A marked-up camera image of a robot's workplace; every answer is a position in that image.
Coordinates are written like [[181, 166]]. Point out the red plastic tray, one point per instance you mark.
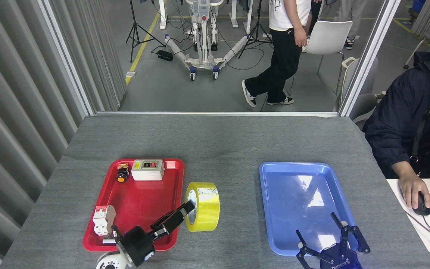
[[136, 201]]

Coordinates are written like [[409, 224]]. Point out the silver frame rail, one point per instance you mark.
[[215, 113]]

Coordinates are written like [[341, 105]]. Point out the silver frame post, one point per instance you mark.
[[370, 56], [67, 59]]

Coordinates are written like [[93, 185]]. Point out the yellow push button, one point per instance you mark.
[[122, 175]]

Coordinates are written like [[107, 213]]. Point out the person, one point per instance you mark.
[[405, 112], [286, 56], [351, 15]]

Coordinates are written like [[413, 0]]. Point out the white wheeled stand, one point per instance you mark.
[[203, 48]]

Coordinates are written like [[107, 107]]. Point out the black tripod stand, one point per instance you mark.
[[136, 30], [256, 33]]

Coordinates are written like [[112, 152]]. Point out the blue plastic tray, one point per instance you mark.
[[282, 194]]

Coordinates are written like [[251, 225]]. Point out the blue bin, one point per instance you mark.
[[418, 5]]

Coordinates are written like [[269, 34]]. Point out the black power adapter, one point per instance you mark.
[[165, 55]]

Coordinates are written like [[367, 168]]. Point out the white two-button switch box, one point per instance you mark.
[[146, 173]]

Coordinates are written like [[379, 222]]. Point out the small silver rail piece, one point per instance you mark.
[[107, 241]]

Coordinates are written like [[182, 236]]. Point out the white chair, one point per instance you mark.
[[330, 37]]

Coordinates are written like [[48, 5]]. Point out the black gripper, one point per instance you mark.
[[136, 244], [340, 259]]

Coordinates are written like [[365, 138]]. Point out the black computer mouse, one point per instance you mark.
[[423, 210]]

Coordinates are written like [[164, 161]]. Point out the white circuit breaker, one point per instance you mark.
[[101, 220]]

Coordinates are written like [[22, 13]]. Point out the person's right hand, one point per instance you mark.
[[409, 185]]

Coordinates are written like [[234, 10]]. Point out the silver floor plate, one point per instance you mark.
[[131, 74]]

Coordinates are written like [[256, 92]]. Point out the yellow tape roll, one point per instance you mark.
[[207, 209]]

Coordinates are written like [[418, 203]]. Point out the person's right forearm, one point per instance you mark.
[[386, 149]]

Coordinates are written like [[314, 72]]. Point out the white desk leg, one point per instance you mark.
[[250, 18], [162, 20], [233, 15]]

